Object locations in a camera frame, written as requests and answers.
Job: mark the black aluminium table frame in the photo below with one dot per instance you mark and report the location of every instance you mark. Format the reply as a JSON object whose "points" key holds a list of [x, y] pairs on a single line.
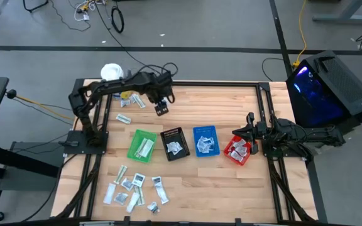
{"points": [[215, 83]]}

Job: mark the black plastic basket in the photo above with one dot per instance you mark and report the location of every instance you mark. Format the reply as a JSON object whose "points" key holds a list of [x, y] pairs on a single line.
{"points": [[185, 147]]}

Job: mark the dark grey foil packet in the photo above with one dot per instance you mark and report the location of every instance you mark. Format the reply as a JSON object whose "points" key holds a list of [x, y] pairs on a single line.
{"points": [[127, 184], [170, 147], [153, 207], [121, 198]]}

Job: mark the white packet blue print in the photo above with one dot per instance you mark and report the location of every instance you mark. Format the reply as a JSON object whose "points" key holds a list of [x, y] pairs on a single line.
{"points": [[209, 142]]}

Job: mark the black computer tower blue glow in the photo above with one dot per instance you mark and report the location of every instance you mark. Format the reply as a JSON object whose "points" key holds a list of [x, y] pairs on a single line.
{"points": [[347, 81]]}

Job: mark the green plastic basket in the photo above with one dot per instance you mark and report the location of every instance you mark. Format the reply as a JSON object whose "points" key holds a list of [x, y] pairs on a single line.
{"points": [[132, 153]]}

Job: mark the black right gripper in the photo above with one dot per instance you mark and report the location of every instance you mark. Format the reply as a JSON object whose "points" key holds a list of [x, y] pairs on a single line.
{"points": [[261, 130]]}

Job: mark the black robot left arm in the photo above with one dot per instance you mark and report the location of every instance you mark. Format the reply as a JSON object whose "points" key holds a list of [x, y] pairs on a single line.
{"points": [[112, 84]]}

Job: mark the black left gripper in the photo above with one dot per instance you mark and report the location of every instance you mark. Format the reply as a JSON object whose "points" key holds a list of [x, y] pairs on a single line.
{"points": [[160, 89]]}

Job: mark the white wipes canister blue label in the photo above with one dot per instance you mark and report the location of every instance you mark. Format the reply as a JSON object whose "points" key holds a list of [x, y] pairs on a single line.
{"points": [[112, 71]]}

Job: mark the small black camera post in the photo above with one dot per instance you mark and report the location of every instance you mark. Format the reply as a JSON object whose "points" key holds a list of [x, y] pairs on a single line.
{"points": [[129, 73]]}

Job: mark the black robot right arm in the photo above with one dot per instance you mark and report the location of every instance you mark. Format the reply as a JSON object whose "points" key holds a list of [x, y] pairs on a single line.
{"points": [[319, 135]]}

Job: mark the red plastic basket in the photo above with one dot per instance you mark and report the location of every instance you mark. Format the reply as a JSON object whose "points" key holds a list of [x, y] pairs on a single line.
{"points": [[245, 160]]}

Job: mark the long white ridged packet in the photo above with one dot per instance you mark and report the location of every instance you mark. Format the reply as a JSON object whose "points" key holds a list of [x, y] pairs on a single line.
{"points": [[162, 194]]}

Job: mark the grey desk leg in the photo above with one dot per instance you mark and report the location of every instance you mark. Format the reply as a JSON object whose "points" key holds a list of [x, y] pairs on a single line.
{"points": [[341, 17]]}

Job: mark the long striped packet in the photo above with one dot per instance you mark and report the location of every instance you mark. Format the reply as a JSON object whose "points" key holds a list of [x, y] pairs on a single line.
{"points": [[140, 196], [138, 148], [140, 102], [142, 144], [120, 174]]}

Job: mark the blue plastic basket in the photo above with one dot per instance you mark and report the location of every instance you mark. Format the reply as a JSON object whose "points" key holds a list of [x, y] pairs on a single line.
{"points": [[196, 132]]}

